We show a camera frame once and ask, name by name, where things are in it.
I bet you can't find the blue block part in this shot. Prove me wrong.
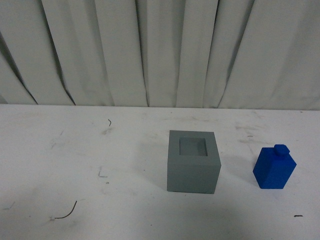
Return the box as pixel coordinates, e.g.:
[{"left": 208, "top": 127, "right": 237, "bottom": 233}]
[{"left": 253, "top": 144, "right": 297, "bottom": 189}]

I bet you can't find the gray cube base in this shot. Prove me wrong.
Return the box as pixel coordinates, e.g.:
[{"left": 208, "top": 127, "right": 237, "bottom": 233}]
[{"left": 167, "top": 130, "right": 222, "bottom": 194}]

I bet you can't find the white pleated curtain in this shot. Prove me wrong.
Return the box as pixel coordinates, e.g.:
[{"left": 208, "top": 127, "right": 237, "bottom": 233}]
[{"left": 0, "top": 0, "right": 320, "bottom": 110}]

